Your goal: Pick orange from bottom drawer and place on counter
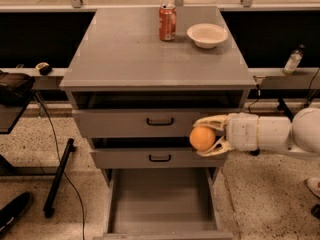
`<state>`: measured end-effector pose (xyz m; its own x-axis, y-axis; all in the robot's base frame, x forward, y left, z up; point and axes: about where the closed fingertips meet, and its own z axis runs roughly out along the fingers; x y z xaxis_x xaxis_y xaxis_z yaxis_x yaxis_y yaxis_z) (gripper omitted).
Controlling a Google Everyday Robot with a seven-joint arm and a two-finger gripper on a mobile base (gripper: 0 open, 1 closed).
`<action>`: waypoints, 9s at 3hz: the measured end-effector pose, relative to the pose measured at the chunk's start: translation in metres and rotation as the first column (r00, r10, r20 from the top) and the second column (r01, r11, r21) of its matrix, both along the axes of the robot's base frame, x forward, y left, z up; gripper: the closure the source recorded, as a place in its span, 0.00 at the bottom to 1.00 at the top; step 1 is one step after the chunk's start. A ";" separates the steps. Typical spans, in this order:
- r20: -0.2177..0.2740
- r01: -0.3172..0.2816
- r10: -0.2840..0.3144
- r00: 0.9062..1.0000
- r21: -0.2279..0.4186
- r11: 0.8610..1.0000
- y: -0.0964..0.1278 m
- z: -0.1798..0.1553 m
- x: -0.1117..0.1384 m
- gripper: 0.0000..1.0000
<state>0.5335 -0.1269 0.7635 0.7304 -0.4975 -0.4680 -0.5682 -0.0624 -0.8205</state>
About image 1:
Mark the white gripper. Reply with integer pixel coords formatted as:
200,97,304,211
193,113,291,157

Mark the orange fruit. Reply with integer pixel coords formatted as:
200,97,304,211
189,127,216,151

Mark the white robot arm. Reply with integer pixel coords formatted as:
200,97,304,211
189,108,320,160

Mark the grey middle drawer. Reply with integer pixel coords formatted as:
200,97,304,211
91,148,227,169

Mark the grey drawer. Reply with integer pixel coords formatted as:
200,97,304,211
72,109,239,138
91,148,227,169
93,168,233,240

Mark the grey drawer cabinet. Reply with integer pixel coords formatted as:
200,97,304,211
59,5,257,240

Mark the grey bottom drawer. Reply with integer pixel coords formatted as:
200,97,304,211
93,168,233,240

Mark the grey top drawer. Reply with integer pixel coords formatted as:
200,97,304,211
72,109,239,138

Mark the black stand leg right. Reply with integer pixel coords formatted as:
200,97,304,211
277,98,294,121

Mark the clear plastic bottle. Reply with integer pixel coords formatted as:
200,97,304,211
283,44,305,74

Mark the white bowl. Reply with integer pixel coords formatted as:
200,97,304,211
187,23,228,49

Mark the white red sneaker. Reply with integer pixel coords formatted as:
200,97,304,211
306,178,320,198

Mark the orange soda can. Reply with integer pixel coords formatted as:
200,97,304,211
159,3,176,41

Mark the yellow black tape measure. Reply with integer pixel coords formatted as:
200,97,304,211
35,62,52,76

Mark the black table leg left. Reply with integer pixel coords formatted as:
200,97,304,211
43,138,76,218

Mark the black bag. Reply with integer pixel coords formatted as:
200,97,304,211
0,71,35,106

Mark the black shoe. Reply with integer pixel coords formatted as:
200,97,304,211
0,192,33,236

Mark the black power adapter cable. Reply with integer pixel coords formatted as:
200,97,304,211
247,83,262,157

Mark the black cable left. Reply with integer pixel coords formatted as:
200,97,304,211
33,92,87,240

